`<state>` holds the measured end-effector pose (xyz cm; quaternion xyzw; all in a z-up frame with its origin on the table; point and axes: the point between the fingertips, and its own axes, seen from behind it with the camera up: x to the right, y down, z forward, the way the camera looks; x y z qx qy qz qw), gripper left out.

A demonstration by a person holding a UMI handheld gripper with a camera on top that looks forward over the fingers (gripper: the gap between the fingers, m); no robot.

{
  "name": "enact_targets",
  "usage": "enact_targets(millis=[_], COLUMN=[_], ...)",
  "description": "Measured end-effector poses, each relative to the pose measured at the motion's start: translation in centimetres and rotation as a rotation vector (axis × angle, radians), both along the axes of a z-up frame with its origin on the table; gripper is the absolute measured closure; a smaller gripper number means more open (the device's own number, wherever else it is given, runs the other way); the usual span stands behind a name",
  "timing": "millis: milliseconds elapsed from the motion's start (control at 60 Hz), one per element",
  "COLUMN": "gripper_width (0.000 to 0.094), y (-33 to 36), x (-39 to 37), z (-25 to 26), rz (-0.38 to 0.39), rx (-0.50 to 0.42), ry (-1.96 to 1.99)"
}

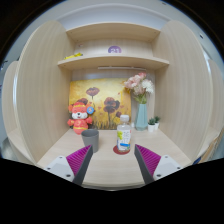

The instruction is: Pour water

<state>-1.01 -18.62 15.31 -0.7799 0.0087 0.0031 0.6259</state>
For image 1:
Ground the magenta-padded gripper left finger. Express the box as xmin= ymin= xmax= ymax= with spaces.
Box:
xmin=44 ymin=144 xmax=94 ymax=186

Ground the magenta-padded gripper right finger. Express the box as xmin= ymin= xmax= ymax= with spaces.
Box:
xmin=134 ymin=143 xmax=183 ymax=185

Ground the clear drink bottle white label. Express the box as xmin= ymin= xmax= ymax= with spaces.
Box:
xmin=116 ymin=114 xmax=132 ymax=153

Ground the grey mug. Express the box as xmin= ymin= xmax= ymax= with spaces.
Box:
xmin=81 ymin=128 xmax=100 ymax=154

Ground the flat round red coaster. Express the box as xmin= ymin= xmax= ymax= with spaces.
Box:
xmin=112 ymin=144 xmax=132 ymax=156

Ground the small potted green plant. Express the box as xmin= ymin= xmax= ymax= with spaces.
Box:
xmin=147 ymin=117 xmax=157 ymax=133
xmin=153 ymin=115 xmax=162 ymax=131

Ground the red plush toy figure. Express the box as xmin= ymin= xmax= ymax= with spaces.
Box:
xmin=66 ymin=101 xmax=95 ymax=136

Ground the yellow poppy flower painting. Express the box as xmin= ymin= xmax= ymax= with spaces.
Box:
xmin=68 ymin=78 xmax=133 ymax=131

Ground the pink white flower bouquet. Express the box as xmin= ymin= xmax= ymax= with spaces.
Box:
xmin=123 ymin=72 xmax=155 ymax=105

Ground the white light bar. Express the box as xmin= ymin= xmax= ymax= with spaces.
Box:
xmin=97 ymin=65 xmax=138 ymax=71

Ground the wooden desk shelf unit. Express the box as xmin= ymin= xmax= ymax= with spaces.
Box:
xmin=57 ymin=21 xmax=170 ymax=71

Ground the small yellow object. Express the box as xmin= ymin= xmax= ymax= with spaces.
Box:
xmin=63 ymin=52 xmax=84 ymax=61

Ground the purple round object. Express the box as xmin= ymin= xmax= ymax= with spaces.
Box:
xmin=107 ymin=45 xmax=123 ymax=55

